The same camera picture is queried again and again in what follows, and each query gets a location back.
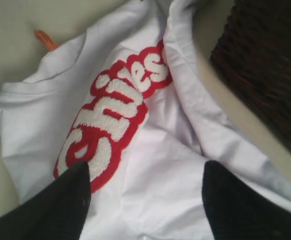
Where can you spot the dark brown wicker basket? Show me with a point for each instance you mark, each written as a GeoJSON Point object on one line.
{"type": "Point", "coordinates": [253, 58]}

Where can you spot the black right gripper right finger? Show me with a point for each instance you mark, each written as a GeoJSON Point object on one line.
{"type": "Point", "coordinates": [237, 212]}

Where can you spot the orange clothing tag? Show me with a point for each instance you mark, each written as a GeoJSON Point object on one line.
{"type": "Point", "coordinates": [47, 41]}

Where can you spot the white t-shirt red lettering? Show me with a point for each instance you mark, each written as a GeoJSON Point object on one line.
{"type": "Point", "coordinates": [126, 97]}

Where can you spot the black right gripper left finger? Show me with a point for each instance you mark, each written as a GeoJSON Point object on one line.
{"type": "Point", "coordinates": [58, 212]}

